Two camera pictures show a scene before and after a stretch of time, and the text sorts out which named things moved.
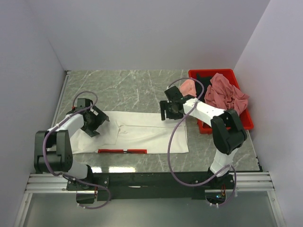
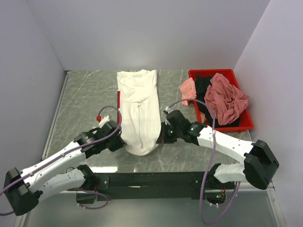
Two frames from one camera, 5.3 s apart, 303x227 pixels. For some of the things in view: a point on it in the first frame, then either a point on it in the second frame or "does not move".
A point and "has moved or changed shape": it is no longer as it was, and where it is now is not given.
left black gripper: (100, 118) → (120, 143)
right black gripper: (164, 105) → (163, 139)
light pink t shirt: (188, 87) does not move
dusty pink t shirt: (222, 94) does not move
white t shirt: (134, 131) has moved or changed shape
